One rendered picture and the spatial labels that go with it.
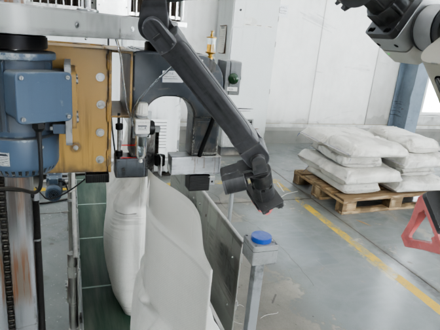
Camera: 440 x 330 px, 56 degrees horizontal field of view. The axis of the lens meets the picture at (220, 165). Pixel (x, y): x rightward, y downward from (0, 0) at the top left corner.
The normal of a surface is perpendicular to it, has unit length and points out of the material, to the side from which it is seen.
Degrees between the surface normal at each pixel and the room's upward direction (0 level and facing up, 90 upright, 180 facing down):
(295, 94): 90
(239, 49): 90
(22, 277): 90
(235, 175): 107
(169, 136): 90
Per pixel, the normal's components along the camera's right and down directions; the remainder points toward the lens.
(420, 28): -0.96, 0.11
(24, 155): 0.52, 0.32
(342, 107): 0.33, 0.31
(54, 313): 0.09, -0.95
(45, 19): 0.84, 0.23
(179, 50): 0.23, 0.65
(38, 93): 0.69, 0.28
